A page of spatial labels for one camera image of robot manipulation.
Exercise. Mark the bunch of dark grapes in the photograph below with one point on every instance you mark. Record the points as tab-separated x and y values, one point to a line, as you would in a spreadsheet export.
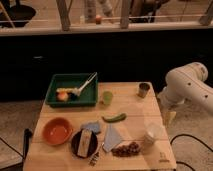
126	150

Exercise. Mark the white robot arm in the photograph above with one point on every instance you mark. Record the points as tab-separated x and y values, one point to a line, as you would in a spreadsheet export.
185	82

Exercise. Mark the black table clamp handle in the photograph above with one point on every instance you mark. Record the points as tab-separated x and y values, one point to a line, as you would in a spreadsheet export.
26	140

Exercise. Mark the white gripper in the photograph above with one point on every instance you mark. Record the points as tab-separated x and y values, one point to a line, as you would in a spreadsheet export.
166	107

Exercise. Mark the yellow corn piece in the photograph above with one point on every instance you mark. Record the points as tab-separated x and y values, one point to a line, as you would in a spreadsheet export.
67	90

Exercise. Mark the white tongs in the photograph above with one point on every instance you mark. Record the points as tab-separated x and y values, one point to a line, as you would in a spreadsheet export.
77	91

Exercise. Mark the green pepper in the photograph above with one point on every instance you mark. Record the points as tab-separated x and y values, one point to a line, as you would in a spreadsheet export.
116	118

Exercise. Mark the red-orange bowl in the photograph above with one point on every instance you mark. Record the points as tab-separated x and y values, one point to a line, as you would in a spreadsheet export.
57	131

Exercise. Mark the white paper cup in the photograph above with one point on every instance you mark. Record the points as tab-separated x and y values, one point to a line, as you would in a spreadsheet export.
153	133

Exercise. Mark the black plate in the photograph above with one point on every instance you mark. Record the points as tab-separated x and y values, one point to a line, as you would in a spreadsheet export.
75	144

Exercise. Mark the blue sponge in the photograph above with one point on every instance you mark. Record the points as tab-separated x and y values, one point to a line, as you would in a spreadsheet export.
92	126

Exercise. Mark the green cup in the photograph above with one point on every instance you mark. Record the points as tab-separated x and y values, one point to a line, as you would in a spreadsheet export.
107	97

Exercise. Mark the green plastic tray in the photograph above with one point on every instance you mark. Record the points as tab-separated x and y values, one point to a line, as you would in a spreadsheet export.
88	96

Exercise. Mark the orange ball in background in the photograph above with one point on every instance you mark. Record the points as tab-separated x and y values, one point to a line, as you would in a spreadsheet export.
98	19

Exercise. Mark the dark purple fruit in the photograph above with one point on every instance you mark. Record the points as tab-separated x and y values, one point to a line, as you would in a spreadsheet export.
73	97

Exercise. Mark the light blue cloth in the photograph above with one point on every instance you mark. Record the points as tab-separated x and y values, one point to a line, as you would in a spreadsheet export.
112	138

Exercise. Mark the red apple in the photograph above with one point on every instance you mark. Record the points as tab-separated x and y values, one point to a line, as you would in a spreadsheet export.
62	96

